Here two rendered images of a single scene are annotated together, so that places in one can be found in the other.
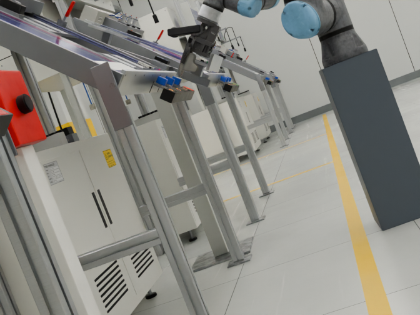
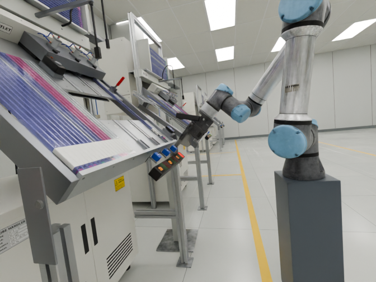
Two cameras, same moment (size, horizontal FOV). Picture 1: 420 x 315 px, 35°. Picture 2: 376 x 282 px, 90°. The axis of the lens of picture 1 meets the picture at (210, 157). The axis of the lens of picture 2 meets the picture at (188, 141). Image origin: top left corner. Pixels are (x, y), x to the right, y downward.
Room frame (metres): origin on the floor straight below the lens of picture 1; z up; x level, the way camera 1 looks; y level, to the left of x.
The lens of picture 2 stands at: (1.40, -0.11, 0.80)
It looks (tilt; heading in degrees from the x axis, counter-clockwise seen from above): 5 degrees down; 3
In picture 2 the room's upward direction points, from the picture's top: 6 degrees counter-clockwise
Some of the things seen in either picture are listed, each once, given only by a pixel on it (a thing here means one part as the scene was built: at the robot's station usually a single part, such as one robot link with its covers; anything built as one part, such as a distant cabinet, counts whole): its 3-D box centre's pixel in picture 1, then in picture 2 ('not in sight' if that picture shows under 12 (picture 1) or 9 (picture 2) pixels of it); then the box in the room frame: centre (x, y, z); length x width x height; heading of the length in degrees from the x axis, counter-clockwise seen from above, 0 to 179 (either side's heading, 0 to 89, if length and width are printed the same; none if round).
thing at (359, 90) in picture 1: (375, 139); (306, 238); (2.18, -0.53, 0.27); 0.18 x 0.18 x 0.55; 82
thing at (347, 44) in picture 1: (340, 45); (302, 163); (2.18, -0.53, 0.60); 0.15 x 0.15 x 0.10
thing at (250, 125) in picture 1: (200, 78); (198, 119); (7.11, -0.21, 0.95); 1.36 x 0.82 x 1.90; 79
